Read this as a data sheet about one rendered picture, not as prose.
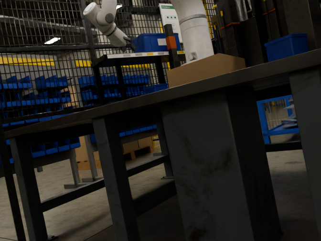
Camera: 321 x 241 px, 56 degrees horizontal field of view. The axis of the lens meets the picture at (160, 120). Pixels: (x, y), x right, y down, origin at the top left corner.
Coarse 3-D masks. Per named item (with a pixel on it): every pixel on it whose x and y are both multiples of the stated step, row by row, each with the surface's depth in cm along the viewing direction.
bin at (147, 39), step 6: (138, 36) 200; (144, 36) 197; (150, 36) 199; (156, 36) 202; (162, 36) 205; (138, 42) 202; (144, 42) 197; (150, 42) 199; (156, 42) 202; (162, 42) 204; (138, 48) 203; (144, 48) 197; (150, 48) 198; (156, 48) 201; (162, 48) 204; (180, 48) 213
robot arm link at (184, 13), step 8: (176, 0) 125; (184, 0) 123; (192, 0) 123; (200, 0) 124; (176, 8) 127; (184, 8) 124; (192, 8) 123; (200, 8) 124; (184, 16) 125; (192, 16) 123; (200, 16) 124
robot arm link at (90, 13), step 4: (92, 4) 149; (96, 4) 150; (88, 8) 150; (92, 8) 148; (96, 8) 149; (100, 8) 152; (84, 12) 151; (88, 12) 148; (92, 12) 148; (96, 12) 149; (88, 16) 150; (92, 16) 150; (92, 20) 151; (96, 20) 150; (96, 24) 153; (100, 28) 155; (104, 28) 155; (108, 28) 156
